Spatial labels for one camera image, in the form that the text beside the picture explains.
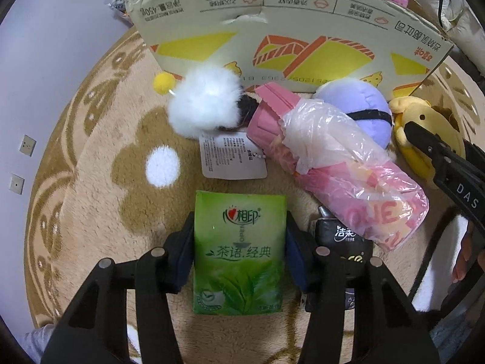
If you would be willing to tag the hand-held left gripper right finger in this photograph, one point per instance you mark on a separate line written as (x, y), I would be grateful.
(298, 258)

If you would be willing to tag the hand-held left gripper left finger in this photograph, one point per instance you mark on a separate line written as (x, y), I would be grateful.
(182, 252)

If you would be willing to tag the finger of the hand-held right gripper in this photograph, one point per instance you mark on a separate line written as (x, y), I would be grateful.
(424, 138)

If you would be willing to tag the yellow plush toy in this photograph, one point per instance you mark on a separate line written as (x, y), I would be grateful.
(439, 121)

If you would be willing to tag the green tissue packet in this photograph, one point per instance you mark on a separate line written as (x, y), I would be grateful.
(238, 258)

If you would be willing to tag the person's right hand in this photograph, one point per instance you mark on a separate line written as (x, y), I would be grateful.
(463, 261)

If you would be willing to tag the black tissue packet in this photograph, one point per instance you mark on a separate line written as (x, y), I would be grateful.
(341, 240)

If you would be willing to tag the purple round plush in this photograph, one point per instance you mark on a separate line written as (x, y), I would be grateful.
(356, 98)

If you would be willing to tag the pink plush in plastic bag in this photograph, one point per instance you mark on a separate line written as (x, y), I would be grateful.
(326, 148)

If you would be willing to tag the white paper tag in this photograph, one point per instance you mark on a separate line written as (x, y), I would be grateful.
(231, 155)

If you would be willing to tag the beige patterned rug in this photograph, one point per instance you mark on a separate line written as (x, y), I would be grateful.
(113, 167)

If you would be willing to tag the white garment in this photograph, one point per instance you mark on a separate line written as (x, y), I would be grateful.
(466, 15)

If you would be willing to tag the person's blue trouser leg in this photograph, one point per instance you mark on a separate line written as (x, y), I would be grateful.
(451, 333)

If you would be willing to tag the white fluffy plush toy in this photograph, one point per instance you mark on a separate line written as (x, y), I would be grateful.
(204, 98)

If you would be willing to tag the person's grey trouser leg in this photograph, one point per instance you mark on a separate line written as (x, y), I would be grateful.
(38, 343)

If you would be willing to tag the printed cardboard box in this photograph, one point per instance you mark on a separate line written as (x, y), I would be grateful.
(303, 15)

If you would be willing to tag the plastic wrapped small item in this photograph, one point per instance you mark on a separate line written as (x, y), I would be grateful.
(116, 5)

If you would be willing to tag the white wall socket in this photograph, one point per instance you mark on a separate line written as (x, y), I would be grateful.
(16, 184)
(28, 145)

